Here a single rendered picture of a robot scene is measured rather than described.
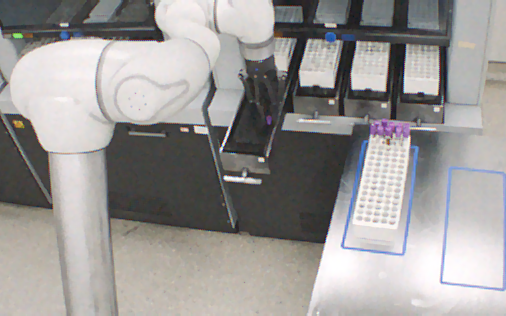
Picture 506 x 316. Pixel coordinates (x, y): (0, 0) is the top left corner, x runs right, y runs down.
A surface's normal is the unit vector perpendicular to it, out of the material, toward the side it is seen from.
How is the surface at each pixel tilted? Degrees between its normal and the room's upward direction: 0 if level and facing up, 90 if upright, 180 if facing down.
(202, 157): 90
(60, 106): 64
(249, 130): 0
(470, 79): 90
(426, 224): 0
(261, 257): 0
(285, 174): 90
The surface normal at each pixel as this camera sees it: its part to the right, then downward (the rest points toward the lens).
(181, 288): -0.14, -0.69
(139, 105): -0.09, 0.41
